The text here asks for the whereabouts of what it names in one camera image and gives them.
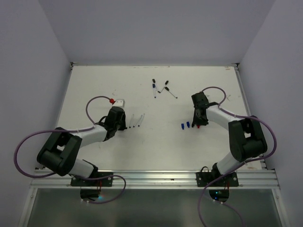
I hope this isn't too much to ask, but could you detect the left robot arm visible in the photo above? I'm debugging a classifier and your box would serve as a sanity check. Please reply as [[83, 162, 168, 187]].
[[37, 106, 126, 186]]

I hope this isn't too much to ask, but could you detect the aluminium front rail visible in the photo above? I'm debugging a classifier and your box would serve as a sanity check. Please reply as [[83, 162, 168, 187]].
[[30, 170, 279, 189]]

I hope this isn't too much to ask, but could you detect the blue marker pen body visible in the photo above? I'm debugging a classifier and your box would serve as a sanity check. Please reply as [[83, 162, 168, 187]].
[[138, 114, 145, 127]]

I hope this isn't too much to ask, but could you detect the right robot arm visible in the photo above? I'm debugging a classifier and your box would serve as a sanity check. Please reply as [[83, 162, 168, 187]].
[[191, 92, 267, 186]]

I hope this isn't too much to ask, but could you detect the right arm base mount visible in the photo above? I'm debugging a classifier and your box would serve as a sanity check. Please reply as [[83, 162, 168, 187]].
[[196, 165, 239, 203]]

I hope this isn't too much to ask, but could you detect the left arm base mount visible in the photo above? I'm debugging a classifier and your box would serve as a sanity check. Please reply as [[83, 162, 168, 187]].
[[71, 171, 113, 201]]

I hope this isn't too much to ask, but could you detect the black marker diagonal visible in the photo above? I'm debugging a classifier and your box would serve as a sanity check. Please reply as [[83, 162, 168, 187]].
[[160, 80, 169, 93]]

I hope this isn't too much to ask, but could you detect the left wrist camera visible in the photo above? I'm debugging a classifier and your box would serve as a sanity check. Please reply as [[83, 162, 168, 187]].
[[113, 99, 125, 109]]

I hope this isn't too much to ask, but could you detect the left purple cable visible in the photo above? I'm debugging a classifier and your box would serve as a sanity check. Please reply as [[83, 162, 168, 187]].
[[13, 95, 126, 204]]

